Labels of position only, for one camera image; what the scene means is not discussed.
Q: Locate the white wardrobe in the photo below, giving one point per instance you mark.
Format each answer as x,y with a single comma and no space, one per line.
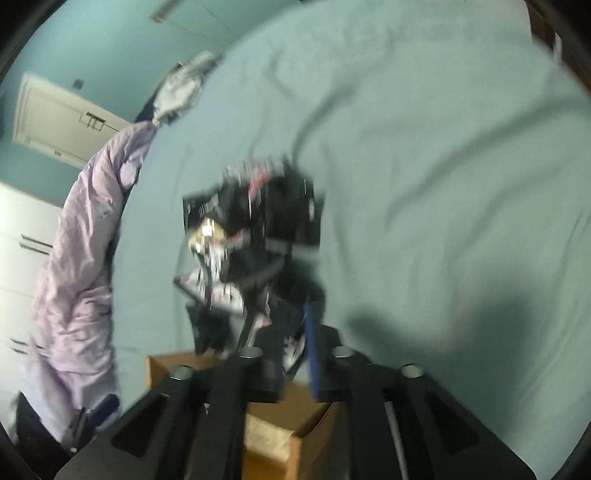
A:
18,277

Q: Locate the white door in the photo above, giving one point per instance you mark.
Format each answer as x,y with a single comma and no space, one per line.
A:
51,120

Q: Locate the grey cloth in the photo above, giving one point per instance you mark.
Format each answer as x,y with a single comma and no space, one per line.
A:
180,87

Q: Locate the pile of snack packets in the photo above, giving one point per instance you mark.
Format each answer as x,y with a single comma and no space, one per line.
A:
277,207

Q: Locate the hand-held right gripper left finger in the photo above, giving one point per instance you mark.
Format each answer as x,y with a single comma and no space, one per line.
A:
270,369

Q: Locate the purple quilt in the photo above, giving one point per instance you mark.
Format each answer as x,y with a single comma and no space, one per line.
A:
78,277

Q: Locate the brown cardboard box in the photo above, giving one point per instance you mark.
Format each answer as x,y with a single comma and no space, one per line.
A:
304,417

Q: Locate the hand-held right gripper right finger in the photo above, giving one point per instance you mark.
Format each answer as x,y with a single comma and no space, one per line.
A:
314,360

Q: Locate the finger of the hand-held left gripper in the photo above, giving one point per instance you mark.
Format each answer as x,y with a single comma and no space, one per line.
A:
105,408

